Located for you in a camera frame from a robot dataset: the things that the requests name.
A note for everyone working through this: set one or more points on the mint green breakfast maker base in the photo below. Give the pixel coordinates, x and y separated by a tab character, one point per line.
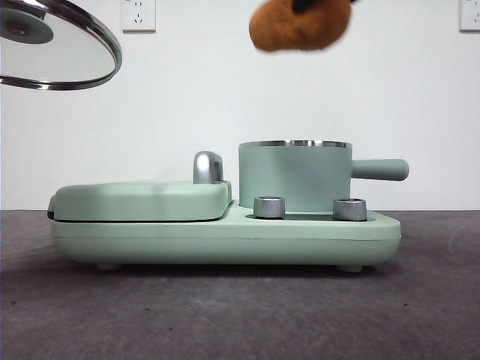
225	240

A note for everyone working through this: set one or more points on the white wall socket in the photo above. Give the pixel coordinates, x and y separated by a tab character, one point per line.
470	15
138	17

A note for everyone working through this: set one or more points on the brown potato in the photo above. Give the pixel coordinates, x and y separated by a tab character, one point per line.
300	30

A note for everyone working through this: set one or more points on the silver control knob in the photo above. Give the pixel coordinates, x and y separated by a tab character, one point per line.
269	207
349	209

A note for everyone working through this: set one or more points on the glass lid with green knob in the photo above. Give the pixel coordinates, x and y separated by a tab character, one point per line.
67	45

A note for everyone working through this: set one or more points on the mint green grill cover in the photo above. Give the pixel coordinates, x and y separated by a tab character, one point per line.
131	202

